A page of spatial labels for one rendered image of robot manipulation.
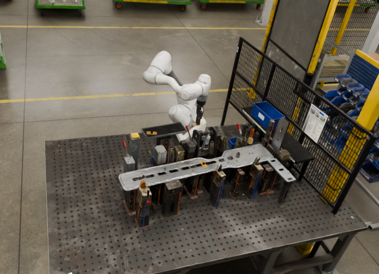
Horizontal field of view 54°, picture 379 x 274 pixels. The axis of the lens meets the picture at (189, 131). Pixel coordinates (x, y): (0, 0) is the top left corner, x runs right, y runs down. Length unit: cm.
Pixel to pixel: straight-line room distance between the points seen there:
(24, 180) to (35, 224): 65
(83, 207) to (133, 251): 57
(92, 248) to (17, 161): 211
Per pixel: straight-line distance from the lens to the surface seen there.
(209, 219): 310
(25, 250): 380
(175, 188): 280
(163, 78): 311
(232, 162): 318
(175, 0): 966
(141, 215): 284
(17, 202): 421
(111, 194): 319
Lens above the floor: 298
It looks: 35 degrees down
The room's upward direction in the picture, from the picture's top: 9 degrees clockwise
